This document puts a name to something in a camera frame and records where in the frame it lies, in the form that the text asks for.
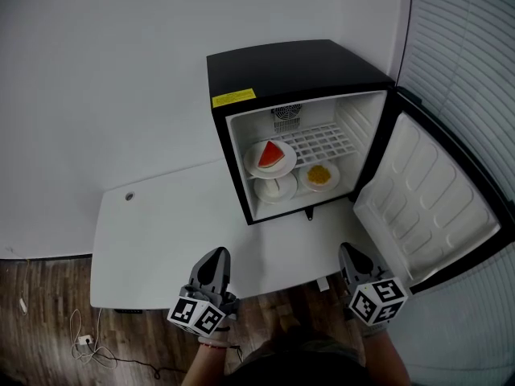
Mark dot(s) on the person's left forearm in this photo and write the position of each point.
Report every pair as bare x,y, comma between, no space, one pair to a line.
205,368

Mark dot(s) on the white round plate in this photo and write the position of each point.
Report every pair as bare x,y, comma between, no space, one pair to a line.
334,179
250,161
287,191

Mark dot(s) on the yellow corn kernel food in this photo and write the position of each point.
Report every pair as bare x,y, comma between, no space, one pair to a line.
318,174

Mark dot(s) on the yellow warning label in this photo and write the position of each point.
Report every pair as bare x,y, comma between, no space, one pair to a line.
234,97

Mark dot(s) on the white power socket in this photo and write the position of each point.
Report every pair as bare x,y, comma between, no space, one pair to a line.
85,340

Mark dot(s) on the person's right forearm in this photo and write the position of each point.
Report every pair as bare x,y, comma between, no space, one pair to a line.
386,360

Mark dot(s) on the black desk control panel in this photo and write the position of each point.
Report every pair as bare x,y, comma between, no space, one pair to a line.
128,310

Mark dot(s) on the pale wristwatch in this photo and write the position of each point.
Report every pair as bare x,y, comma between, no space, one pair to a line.
374,330

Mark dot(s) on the black mini fridge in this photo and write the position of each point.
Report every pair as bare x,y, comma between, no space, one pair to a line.
289,66

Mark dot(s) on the person's dark clothing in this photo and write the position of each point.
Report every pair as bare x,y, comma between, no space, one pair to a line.
301,368

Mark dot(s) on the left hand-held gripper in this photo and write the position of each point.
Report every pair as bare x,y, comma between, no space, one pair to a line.
197,316

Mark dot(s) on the white window blinds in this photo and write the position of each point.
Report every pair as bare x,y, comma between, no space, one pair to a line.
462,34

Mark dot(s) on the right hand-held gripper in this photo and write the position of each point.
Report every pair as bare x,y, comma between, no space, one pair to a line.
376,302

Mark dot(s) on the person's shoe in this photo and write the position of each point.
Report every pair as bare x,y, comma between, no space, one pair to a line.
289,328

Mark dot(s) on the small white adapter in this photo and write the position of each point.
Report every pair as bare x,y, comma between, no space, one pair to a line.
23,306

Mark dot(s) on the red object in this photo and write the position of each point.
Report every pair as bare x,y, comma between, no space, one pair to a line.
271,156

